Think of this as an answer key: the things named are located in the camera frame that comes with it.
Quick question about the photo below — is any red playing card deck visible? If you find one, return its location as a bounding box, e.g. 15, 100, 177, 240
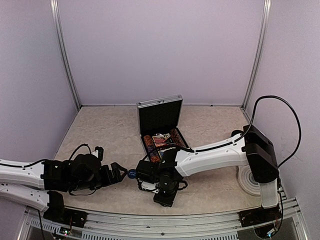
152, 133, 171, 147

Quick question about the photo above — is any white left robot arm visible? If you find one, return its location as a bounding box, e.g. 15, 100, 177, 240
0, 152, 128, 223

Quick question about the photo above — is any aluminium poker chip case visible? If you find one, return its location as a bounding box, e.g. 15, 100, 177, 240
136, 94, 189, 161

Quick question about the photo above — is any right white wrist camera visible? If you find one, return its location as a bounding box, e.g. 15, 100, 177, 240
138, 180, 159, 194

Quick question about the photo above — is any grey striped plate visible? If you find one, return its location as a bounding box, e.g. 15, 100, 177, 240
237, 165, 261, 197

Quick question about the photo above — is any dark red chip row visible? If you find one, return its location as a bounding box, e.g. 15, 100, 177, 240
170, 128, 188, 148

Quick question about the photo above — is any blue round button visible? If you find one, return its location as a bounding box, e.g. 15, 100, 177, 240
127, 169, 137, 179

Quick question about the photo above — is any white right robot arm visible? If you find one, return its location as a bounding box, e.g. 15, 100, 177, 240
135, 124, 279, 222

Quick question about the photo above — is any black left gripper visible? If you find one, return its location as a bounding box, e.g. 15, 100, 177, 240
70, 162, 128, 191

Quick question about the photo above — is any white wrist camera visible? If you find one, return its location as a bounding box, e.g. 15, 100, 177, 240
92, 146, 104, 162
138, 180, 159, 194

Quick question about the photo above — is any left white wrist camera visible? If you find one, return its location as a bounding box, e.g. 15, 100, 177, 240
92, 146, 104, 162

